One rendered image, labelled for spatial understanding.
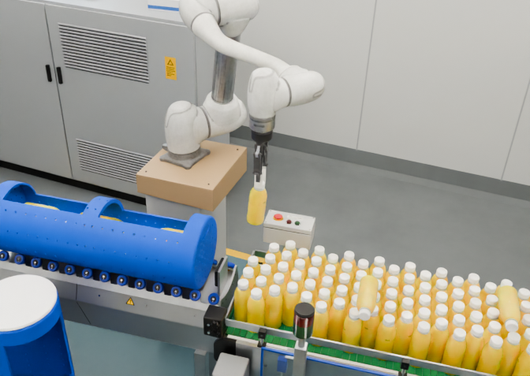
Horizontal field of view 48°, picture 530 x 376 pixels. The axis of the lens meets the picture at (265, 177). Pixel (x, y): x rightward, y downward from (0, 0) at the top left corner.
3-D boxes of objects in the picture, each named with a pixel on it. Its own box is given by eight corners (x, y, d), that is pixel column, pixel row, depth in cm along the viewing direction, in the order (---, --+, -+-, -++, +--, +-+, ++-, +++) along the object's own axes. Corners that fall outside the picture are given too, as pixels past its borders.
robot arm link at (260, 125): (245, 117, 199) (245, 132, 202) (272, 120, 197) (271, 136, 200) (252, 106, 206) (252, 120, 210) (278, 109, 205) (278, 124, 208)
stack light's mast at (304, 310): (293, 336, 192) (296, 299, 184) (312, 340, 191) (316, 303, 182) (289, 350, 187) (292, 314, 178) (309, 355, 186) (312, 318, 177)
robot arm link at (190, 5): (190, 11, 219) (222, 5, 225) (170, -12, 230) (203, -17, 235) (189, 42, 229) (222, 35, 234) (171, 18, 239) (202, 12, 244)
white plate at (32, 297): (-45, 318, 202) (-44, 321, 203) (26, 337, 196) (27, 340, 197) (5, 267, 225) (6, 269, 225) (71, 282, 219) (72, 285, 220)
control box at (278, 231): (268, 228, 257) (269, 208, 252) (314, 236, 253) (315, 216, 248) (263, 242, 249) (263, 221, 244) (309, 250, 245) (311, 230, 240)
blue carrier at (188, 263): (29, 223, 263) (18, 168, 249) (218, 259, 247) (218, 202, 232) (-11, 262, 240) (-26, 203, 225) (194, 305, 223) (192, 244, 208)
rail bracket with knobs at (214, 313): (210, 320, 224) (210, 299, 219) (229, 324, 223) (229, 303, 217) (202, 339, 216) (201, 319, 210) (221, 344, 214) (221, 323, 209)
